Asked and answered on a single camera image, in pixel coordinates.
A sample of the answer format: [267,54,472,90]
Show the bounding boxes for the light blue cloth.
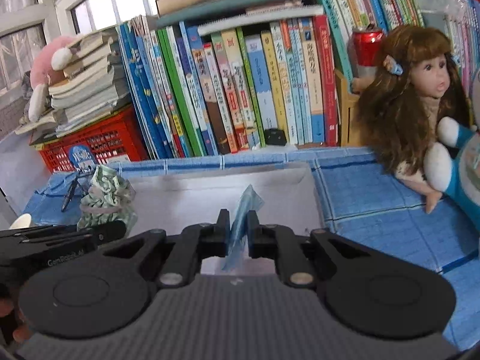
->
[222,184,264,272]

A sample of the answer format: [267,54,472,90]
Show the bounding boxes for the green striped cloth bundle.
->
[76,165,137,235]

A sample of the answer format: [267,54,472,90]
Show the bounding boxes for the left hand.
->
[0,299,32,345]

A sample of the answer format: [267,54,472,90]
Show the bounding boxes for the white shallow tray box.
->
[125,161,331,277]

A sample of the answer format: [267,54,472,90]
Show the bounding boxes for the blue checked tablecloth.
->
[19,148,479,359]

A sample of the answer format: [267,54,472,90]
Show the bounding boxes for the miniature black bicycle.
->
[61,166,95,212]

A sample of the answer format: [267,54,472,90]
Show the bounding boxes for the red plastic crate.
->
[30,106,149,172]

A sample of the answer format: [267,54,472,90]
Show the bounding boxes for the wooden book holder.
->
[334,69,363,147]

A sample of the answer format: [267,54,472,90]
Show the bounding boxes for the row of upright books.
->
[116,0,479,159]

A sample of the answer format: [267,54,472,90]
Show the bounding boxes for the stack of grey books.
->
[15,27,131,137]

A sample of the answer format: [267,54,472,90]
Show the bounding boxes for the blue cat plush toy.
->
[423,78,480,218]

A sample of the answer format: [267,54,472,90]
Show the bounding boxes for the pink plush toy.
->
[28,35,80,123]

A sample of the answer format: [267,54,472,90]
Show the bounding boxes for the brown haired doll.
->
[352,24,471,212]

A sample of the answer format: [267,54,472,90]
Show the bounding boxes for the red soda can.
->
[350,24,385,78]

